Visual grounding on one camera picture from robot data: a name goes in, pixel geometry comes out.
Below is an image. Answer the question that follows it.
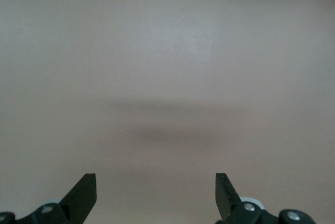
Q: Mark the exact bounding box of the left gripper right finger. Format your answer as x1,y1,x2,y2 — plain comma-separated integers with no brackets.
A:
216,173,282,224

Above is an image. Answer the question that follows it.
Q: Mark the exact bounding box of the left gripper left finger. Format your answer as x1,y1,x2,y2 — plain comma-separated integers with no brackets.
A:
15,173,97,224

